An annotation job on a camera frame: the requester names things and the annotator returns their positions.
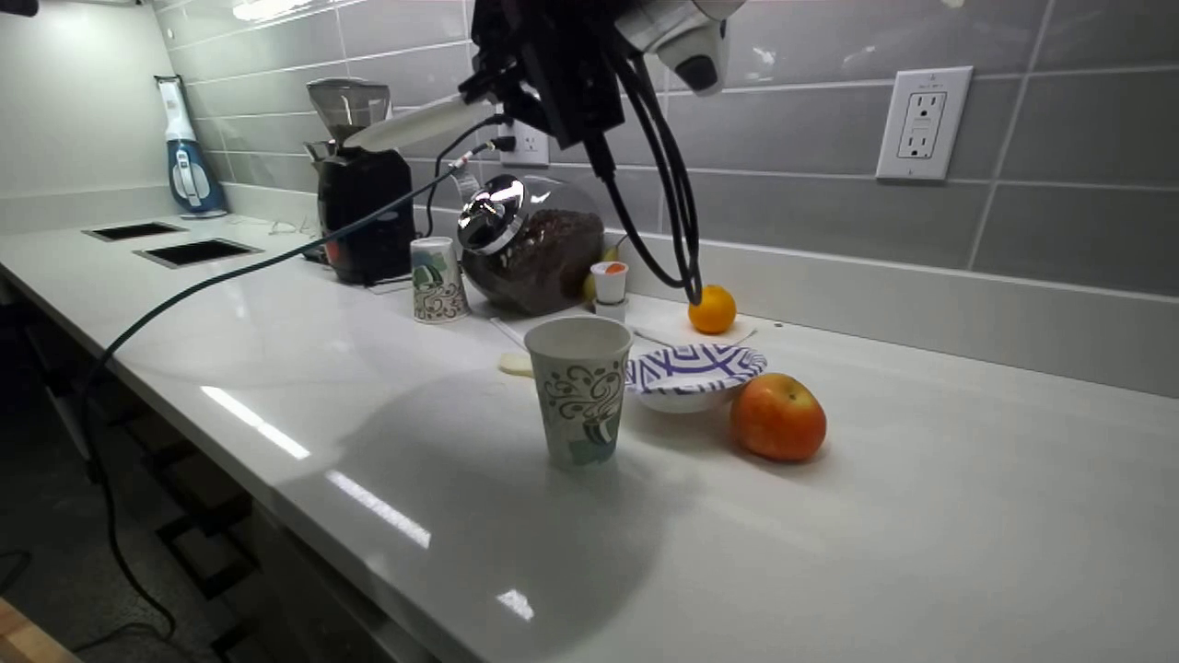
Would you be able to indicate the small white orange-top container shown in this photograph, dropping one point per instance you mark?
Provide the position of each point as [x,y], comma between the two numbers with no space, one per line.
[608,280]

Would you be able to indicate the blue patterned paper bowl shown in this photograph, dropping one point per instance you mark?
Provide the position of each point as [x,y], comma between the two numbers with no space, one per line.
[691,377]

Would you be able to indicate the white wall outlet with plugs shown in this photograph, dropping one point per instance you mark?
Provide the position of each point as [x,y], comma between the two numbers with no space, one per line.
[528,147]

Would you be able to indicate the small orange fruit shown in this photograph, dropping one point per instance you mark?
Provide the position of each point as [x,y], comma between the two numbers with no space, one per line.
[711,311]

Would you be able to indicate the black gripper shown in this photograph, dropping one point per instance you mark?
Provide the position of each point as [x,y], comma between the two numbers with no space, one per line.
[549,64]

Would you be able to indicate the black coffee grinder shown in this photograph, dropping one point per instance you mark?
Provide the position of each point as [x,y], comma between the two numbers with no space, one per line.
[354,188]

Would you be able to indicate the upright patterned paper cup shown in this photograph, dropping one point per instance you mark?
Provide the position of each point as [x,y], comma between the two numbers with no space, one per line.
[581,375]

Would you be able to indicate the upside-down patterned paper cup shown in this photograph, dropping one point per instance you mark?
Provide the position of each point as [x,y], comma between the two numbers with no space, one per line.
[436,279]

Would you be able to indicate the large red orange apple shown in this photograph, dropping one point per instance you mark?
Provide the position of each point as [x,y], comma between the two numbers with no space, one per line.
[777,417]

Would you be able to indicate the glass jar with chrome lid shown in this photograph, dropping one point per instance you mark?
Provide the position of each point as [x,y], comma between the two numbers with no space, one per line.
[528,245]

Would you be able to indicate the white paper plate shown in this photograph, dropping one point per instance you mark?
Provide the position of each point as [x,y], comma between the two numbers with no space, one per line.
[425,124]

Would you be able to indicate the white wall outlet right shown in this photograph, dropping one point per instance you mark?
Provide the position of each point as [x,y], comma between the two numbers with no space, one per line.
[922,124]

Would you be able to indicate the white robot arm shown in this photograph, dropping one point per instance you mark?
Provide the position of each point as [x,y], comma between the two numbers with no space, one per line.
[683,34]

